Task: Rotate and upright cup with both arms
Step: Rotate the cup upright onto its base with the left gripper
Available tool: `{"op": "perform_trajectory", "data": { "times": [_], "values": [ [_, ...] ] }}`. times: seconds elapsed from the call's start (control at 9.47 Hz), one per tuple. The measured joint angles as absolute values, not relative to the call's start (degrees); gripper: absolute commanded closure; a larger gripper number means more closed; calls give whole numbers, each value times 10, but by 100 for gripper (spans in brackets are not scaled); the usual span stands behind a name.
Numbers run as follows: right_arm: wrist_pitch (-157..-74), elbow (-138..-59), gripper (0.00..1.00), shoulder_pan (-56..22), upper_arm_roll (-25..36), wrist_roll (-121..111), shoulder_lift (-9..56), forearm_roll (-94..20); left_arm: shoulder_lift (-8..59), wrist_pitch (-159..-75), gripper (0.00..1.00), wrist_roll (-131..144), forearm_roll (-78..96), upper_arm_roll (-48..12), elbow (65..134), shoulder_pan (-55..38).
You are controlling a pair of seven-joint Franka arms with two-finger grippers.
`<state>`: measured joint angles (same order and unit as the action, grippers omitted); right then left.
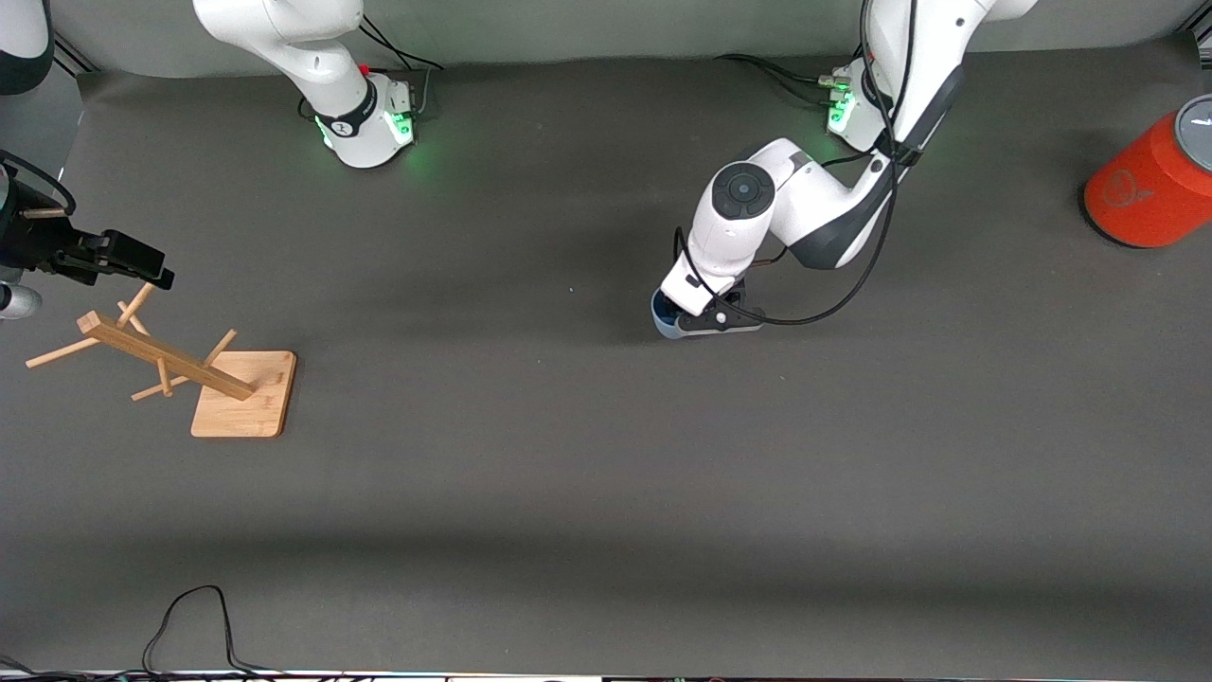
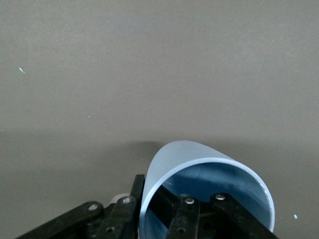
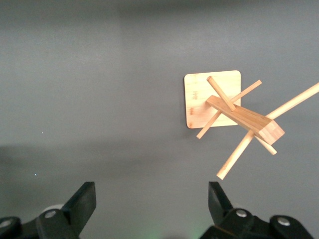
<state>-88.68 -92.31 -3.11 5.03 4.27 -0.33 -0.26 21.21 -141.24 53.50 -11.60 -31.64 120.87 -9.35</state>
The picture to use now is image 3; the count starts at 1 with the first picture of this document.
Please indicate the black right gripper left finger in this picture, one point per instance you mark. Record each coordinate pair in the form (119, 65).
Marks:
(74, 211)

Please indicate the dark grey table mat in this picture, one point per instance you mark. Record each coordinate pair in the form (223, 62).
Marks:
(99, 87)

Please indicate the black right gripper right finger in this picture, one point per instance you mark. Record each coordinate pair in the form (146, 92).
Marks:
(221, 211)

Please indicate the wooden mug tree stand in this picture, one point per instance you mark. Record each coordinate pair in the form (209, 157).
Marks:
(199, 99)

